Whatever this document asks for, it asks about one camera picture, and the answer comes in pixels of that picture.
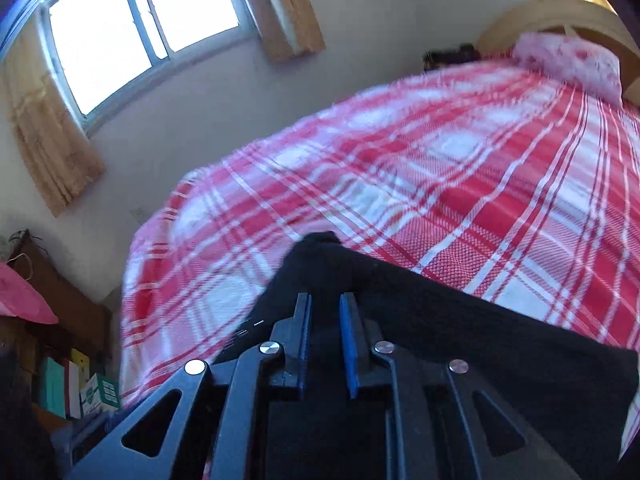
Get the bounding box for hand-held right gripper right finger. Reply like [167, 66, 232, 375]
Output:
[339, 292, 581, 480]

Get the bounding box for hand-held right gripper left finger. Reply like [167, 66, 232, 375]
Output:
[65, 292, 313, 480]

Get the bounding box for black pants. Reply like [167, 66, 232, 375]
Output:
[215, 231, 640, 461]

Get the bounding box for red white plaid blanket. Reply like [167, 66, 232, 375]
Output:
[119, 57, 640, 411]

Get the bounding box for green and white carton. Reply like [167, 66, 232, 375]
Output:
[80, 374, 122, 415]

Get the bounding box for white box with red edge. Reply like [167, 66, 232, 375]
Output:
[65, 360, 83, 419]

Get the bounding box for brown wooden cabinet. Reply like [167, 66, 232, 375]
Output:
[0, 231, 113, 431]

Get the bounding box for teal box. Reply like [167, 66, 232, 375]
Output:
[39, 356, 68, 419]

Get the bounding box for pink cloth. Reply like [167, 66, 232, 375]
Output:
[0, 261, 59, 326]

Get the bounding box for dark cloth beside bed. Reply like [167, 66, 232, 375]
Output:
[422, 43, 482, 73]

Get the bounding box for pink floral pillow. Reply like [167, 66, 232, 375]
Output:
[511, 31, 623, 106]

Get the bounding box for large sliding window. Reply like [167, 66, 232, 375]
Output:
[42, 0, 258, 133]

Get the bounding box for beige wooden headboard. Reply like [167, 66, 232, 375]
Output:
[475, 0, 640, 106]

